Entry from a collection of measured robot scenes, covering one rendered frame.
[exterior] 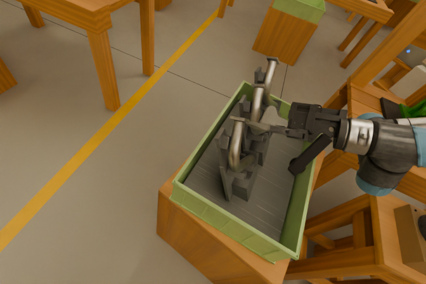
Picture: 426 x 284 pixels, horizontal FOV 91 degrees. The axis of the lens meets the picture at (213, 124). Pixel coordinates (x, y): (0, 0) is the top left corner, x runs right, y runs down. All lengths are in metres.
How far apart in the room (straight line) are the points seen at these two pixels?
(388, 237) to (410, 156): 0.63
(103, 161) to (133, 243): 0.64
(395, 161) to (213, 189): 0.53
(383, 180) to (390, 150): 0.09
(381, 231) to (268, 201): 0.46
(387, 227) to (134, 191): 1.43
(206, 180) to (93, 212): 1.04
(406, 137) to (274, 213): 0.49
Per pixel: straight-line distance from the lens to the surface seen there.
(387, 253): 1.09
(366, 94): 1.68
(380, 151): 0.52
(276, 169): 0.93
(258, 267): 0.85
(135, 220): 1.62
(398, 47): 1.62
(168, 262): 1.58
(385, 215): 1.17
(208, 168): 0.82
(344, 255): 1.24
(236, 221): 0.66
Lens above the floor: 1.57
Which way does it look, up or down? 50 degrees down
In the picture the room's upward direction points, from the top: 20 degrees clockwise
